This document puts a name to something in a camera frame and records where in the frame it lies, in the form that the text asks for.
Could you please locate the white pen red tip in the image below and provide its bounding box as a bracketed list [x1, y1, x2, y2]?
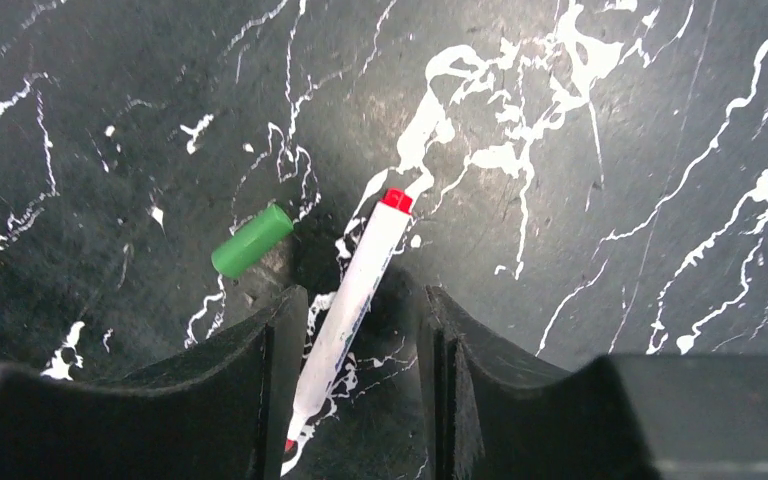
[280, 188, 414, 479]

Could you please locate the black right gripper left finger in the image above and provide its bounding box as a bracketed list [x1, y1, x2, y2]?
[0, 285, 308, 479]

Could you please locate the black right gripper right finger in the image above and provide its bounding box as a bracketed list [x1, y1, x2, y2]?
[417, 287, 768, 479]

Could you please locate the green pen cap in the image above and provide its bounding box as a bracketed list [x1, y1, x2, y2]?
[211, 204, 294, 278]

